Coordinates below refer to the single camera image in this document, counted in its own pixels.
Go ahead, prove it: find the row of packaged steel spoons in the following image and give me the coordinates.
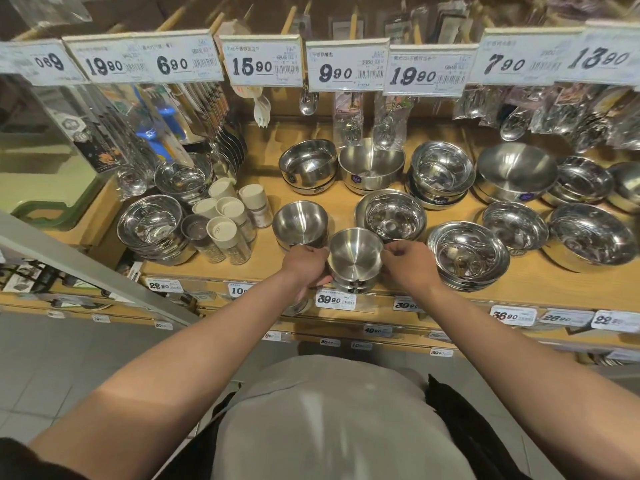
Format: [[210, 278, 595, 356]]
[[452, 84, 640, 153]]

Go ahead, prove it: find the shallow shiny steel bowl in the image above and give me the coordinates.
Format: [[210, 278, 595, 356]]
[[481, 201, 551, 256]]

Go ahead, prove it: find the large wide steel bowl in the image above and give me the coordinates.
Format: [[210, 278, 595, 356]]
[[472, 143, 559, 205]]

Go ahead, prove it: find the person's left forearm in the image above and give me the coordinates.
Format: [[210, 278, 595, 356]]
[[27, 275, 307, 480]]

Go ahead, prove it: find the row of shelf edge labels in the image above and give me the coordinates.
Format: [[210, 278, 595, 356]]
[[145, 277, 640, 361]]

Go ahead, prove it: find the person's grey shirt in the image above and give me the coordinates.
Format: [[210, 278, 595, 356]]
[[212, 355, 468, 480]]

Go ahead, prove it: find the person's left hand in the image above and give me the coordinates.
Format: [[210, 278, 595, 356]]
[[281, 245, 335, 303]]

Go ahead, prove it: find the blue sticker steel bowl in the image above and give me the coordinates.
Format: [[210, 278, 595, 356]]
[[338, 138, 406, 196]]

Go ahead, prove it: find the dark packaged kitchenware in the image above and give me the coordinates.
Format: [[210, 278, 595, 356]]
[[0, 262, 146, 311]]

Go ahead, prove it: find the wooden display shelf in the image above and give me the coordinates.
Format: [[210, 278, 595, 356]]
[[0, 120, 640, 365]]

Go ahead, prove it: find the white plastic spork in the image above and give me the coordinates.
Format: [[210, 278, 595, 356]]
[[253, 92, 272, 129]]

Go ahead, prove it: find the row of packaged cutlery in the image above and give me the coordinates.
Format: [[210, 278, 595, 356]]
[[172, 82, 228, 143]]

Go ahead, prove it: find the small deep steel bowl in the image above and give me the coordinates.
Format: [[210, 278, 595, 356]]
[[327, 228, 385, 286]]

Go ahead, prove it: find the green rimmed bin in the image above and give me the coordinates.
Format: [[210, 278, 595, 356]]
[[0, 132, 117, 232]]

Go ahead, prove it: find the tall steel bowl stack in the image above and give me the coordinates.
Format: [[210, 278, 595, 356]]
[[116, 195, 198, 267]]

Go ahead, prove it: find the shiny double steel bowl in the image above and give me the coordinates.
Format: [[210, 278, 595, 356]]
[[355, 189, 428, 245]]

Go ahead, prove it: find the small steel bowl stack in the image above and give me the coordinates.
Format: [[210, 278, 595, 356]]
[[331, 276, 383, 295]]

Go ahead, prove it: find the blue handled packaged utensil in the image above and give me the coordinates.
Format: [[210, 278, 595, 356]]
[[136, 87, 193, 168]]

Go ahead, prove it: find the round steel bowl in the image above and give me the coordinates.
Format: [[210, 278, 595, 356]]
[[606, 161, 640, 214]]

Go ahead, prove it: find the grey metal bar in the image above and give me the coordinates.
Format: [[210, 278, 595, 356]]
[[0, 210, 202, 326]]

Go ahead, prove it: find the person's right hand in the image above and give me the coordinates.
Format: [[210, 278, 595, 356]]
[[378, 239, 442, 300]]

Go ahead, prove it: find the wide rim steel bowl stack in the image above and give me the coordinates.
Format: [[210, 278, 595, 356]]
[[427, 221, 511, 292]]

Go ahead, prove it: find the steel lid spice shaker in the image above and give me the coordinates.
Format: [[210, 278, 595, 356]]
[[180, 214, 226, 264]]

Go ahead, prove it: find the clear packaged ladle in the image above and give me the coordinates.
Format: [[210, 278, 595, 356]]
[[117, 164, 149, 197]]

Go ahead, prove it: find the large shiny steel bowl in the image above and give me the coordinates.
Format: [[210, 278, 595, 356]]
[[545, 203, 632, 274]]

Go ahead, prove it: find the packaged steel spoon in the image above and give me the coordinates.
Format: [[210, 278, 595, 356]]
[[334, 91, 365, 148], [371, 92, 413, 151]]

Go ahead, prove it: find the person's right forearm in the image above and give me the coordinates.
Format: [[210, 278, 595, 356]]
[[407, 287, 640, 480]]

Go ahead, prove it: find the black packaged utensil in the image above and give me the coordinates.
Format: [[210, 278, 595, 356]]
[[47, 85, 126, 175]]

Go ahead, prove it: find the black banded steel bowl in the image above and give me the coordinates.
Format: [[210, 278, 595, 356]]
[[278, 139, 339, 189]]

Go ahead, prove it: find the row of hanging price tags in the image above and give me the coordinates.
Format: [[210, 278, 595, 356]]
[[0, 20, 640, 93]]

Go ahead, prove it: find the shiny steel bowl stack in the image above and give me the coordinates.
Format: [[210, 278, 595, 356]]
[[541, 156, 615, 208], [407, 141, 476, 211], [154, 154, 216, 204]]

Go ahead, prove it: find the matte steel bowl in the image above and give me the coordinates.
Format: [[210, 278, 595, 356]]
[[272, 201, 331, 251]]

